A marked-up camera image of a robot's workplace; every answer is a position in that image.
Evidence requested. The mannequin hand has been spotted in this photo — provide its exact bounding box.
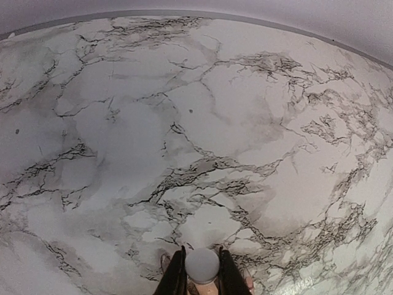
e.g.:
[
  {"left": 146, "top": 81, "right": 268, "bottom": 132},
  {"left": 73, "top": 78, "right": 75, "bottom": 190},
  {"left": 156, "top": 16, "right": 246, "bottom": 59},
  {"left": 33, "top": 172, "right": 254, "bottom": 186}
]
[{"left": 160, "top": 252, "right": 255, "bottom": 295}]

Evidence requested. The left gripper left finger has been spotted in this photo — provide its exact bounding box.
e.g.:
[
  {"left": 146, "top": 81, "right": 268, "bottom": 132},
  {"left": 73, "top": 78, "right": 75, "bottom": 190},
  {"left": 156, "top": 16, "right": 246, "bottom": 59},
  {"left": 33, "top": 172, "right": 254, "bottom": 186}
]
[{"left": 154, "top": 246, "right": 187, "bottom": 295}]

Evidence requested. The white cap with brush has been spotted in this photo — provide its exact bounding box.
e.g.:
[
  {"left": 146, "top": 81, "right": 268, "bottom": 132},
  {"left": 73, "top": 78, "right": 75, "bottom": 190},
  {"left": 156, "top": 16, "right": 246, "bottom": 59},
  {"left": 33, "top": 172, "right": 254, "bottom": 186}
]
[{"left": 185, "top": 248, "right": 220, "bottom": 285}]

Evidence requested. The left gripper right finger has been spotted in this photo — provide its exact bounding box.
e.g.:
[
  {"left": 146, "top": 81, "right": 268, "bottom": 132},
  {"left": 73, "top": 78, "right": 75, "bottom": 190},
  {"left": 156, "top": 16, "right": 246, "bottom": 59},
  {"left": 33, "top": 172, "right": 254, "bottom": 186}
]
[{"left": 218, "top": 246, "right": 254, "bottom": 295}]

